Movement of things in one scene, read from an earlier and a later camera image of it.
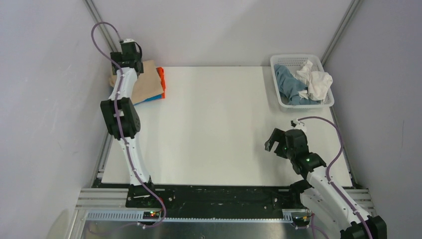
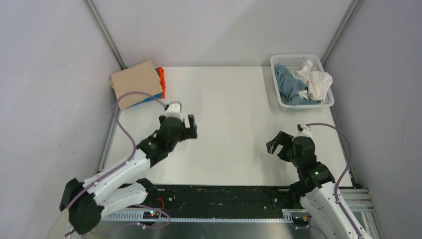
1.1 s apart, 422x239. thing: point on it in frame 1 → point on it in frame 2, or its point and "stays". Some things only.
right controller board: [301, 221] stays
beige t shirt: [148, 84] stays
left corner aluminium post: [103, 28] stays
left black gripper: [116, 57] → [188, 133]
